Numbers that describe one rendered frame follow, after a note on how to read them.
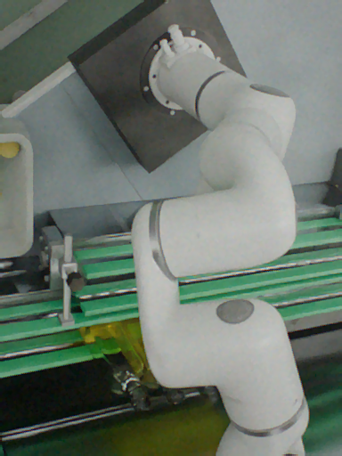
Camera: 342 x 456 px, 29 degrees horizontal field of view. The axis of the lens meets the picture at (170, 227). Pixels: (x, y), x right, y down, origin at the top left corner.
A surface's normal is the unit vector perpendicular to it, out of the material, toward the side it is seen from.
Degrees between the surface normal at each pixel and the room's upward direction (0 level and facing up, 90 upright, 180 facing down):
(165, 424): 90
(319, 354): 90
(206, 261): 35
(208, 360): 41
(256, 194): 71
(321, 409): 90
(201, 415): 90
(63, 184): 0
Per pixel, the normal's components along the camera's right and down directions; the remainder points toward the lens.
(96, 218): 0.09, -0.89
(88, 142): 0.40, 0.45
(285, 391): 0.61, 0.22
